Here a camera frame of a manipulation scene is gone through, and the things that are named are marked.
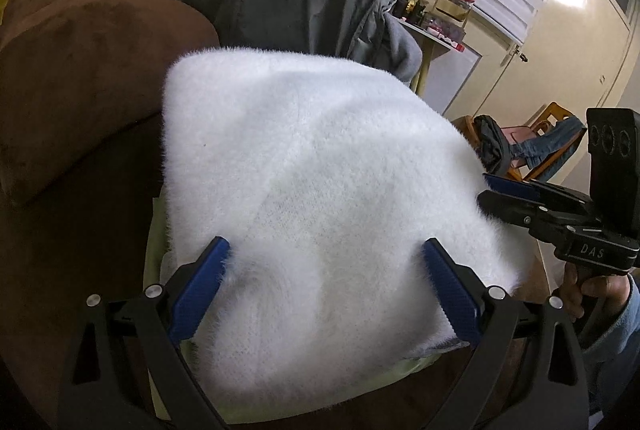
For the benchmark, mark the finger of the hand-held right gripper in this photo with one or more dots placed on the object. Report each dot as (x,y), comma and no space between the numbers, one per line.
(505,207)
(510,186)

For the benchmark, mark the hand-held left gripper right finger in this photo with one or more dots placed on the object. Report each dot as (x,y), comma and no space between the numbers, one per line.
(450,295)

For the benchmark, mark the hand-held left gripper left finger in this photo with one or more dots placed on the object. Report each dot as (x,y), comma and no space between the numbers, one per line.
(200,290)

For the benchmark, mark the white fluffy sweater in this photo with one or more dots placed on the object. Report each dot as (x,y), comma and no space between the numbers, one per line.
(320,210)

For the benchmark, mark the person's right forearm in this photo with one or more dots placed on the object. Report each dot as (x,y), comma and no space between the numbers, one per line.
(620,350)

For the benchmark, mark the person's right hand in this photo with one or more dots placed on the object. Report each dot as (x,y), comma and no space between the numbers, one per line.
(570,290)

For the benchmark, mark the black folded garment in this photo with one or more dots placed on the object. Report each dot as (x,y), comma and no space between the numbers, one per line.
(492,142)

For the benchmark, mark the pink garment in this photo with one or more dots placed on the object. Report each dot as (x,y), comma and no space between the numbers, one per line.
(517,133)

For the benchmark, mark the blue jeans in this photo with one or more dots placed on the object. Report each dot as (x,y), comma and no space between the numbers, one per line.
(547,142)

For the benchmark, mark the wooden chair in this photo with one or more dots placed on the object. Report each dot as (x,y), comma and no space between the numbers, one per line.
(550,114)

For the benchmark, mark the white cabinet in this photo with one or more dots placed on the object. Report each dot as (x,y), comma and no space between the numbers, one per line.
(450,69)

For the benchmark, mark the cream door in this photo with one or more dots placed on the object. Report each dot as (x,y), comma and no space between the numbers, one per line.
(560,59)

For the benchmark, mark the pink small boxes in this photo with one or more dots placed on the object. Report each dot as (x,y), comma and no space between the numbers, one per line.
(445,34)

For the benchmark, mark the glass jar red lid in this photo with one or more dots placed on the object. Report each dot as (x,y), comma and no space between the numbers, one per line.
(455,2)

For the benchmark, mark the dark bottles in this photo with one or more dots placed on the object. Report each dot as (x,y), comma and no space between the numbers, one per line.
(410,7)

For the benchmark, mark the folded brown blanket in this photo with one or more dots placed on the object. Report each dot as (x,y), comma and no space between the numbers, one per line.
(95,74)

